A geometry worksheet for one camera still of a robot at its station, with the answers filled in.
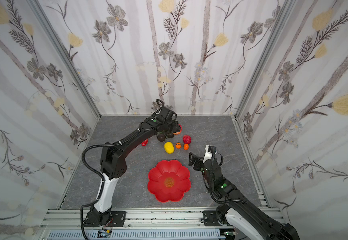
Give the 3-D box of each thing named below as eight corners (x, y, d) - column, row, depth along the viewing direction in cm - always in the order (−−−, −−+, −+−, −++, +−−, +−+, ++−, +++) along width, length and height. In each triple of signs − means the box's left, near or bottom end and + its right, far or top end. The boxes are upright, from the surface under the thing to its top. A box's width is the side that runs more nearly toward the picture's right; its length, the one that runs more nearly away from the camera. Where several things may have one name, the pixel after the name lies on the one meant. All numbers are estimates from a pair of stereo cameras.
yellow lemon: (162, 149, 102) (161, 145, 99) (168, 143, 105) (168, 140, 102) (170, 155, 99) (170, 152, 96) (176, 149, 102) (176, 146, 99)
